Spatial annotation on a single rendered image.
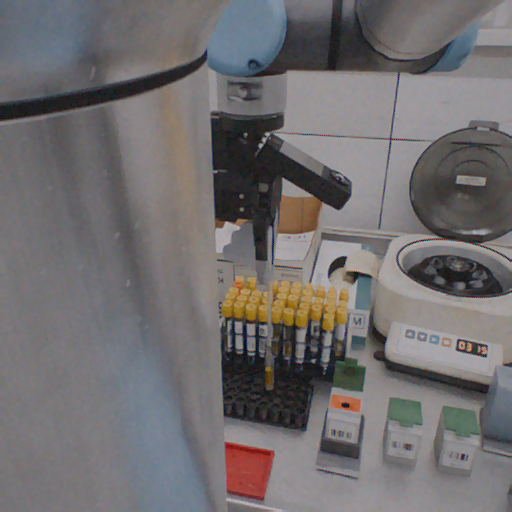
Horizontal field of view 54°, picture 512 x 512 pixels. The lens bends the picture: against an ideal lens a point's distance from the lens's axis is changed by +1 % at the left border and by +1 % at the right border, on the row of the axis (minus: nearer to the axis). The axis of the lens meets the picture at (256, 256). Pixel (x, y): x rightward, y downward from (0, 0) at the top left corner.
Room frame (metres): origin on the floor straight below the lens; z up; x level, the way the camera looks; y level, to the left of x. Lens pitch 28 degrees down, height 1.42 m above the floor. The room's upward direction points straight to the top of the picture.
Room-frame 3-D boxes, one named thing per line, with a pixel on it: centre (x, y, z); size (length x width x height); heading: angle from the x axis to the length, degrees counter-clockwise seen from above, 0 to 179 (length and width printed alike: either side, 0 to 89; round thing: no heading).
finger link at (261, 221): (0.53, -0.01, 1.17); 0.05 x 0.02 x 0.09; 167
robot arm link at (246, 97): (0.56, 0.01, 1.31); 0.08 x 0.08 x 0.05
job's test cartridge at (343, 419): (0.47, -0.11, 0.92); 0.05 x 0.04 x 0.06; 165
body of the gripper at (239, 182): (0.56, 0.01, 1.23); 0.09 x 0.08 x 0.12; 77
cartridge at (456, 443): (0.45, -0.25, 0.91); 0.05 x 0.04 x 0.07; 167
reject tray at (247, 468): (0.43, 0.02, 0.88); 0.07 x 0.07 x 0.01; 77
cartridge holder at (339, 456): (0.47, -0.11, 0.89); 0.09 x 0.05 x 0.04; 165
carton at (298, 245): (0.87, 0.01, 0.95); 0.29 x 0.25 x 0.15; 167
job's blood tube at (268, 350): (0.55, -0.02, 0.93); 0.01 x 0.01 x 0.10; 77
